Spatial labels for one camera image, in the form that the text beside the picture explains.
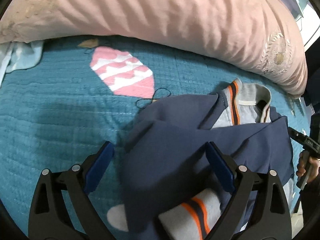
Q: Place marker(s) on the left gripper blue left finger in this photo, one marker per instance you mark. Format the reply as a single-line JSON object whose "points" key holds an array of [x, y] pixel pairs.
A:
{"points": [[80, 181]]}

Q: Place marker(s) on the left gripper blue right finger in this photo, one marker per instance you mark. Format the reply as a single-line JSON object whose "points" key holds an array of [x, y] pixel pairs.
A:
{"points": [[239, 184]]}

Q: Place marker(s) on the grey navy varsity jacket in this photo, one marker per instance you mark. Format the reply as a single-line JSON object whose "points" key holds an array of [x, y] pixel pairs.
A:
{"points": [[209, 167]]}

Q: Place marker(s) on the teal quilted bed cover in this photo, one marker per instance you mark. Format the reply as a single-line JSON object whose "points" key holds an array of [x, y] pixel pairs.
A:
{"points": [[57, 113]]}

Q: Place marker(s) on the pink folded quilt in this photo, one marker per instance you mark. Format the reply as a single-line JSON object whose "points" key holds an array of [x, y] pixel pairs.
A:
{"points": [[259, 36]]}

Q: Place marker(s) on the light blue cloth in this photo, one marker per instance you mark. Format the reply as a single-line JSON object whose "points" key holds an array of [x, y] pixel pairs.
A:
{"points": [[20, 56]]}

